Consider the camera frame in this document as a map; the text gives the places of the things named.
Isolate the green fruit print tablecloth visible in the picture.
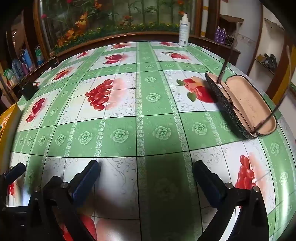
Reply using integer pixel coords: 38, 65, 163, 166
5, 41, 296, 241

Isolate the green label water bottle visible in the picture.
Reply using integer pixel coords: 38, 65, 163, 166
35, 45, 44, 66

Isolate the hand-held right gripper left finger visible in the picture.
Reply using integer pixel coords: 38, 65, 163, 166
23, 159, 101, 241

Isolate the framed flower mural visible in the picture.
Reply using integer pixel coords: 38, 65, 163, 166
33, 0, 204, 57

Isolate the dark shoe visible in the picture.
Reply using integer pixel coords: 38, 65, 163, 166
264, 53, 277, 69

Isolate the blue bottle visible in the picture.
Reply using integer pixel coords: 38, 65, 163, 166
23, 50, 34, 70

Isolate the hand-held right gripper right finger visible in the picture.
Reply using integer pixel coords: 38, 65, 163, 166
193, 160, 277, 241

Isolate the white spray bottle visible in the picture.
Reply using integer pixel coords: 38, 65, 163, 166
179, 13, 190, 47

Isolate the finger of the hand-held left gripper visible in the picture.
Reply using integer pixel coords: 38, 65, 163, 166
0, 162, 26, 186

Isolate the yellow cardboard box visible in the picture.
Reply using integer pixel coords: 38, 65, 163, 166
0, 103, 22, 149

